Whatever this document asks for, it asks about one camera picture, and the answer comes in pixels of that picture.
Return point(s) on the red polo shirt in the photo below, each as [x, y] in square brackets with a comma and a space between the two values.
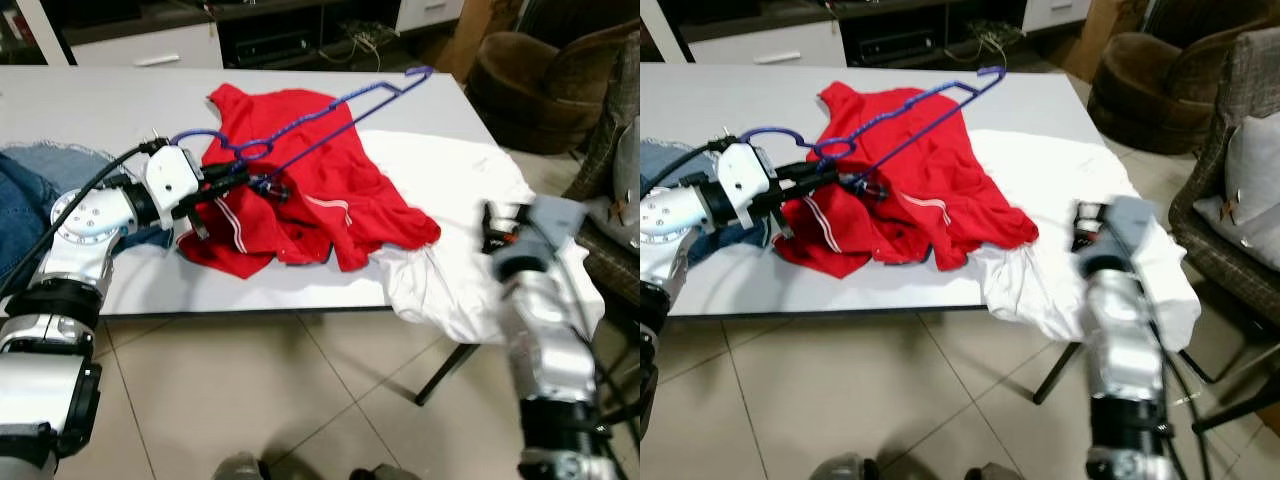
[350, 180]
[940, 180]

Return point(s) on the blue denim jeans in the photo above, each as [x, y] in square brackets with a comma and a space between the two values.
[660, 160]
[25, 215]

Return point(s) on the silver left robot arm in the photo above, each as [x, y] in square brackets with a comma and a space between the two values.
[90, 215]
[670, 215]

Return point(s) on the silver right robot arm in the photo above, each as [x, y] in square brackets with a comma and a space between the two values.
[1120, 340]
[545, 340]

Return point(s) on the white cotton shirt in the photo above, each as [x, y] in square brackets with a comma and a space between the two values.
[440, 170]
[1050, 170]

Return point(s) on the black media player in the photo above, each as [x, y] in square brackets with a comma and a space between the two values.
[898, 46]
[270, 48]

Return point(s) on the light grey cushion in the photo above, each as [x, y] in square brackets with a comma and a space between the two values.
[628, 165]
[1250, 170]

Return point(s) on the brown armchair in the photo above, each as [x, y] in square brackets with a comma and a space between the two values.
[1150, 90]
[540, 90]

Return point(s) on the black table leg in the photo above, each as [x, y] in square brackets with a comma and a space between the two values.
[1058, 375]
[447, 375]

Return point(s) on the black tv cabinet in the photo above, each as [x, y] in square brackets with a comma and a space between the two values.
[300, 12]
[900, 10]

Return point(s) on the grey wicker chair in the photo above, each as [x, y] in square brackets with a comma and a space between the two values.
[1240, 70]
[625, 100]

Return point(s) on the tall brown cardboard box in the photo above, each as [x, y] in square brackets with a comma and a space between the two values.
[480, 30]
[1100, 30]

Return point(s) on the white glass door cabinet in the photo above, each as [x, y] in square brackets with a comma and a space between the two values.
[660, 30]
[45, 30]

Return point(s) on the small white drawer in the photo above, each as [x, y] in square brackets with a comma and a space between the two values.
[1055, 12]
[430, 12]

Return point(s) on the grey right robot foot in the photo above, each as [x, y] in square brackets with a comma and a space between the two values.
[992, 473]
[378, 473]

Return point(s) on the grey robot foot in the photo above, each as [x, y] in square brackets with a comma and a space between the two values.
[378, 473]
[240, 468]
[992, 473]
[838, 468]

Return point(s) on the grey left robot foot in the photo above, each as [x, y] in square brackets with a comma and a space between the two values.
[240, 468]
[838, 468]

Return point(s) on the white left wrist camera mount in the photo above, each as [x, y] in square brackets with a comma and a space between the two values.
[172, 180]
[745, 180]

